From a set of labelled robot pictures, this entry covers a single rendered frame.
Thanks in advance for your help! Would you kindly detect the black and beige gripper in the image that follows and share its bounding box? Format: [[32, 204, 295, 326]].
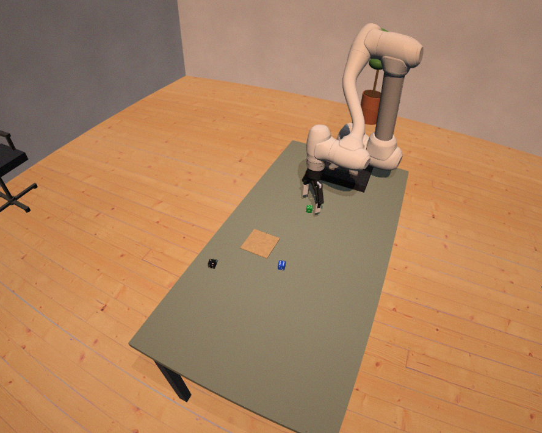
[[302, 168, 324, 213]]

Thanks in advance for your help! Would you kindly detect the orange mat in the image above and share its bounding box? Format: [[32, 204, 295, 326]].
[[240, 229, 280, 259]]

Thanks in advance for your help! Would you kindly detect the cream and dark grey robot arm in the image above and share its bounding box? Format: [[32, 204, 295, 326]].
[[306, 23, 424, 176]]

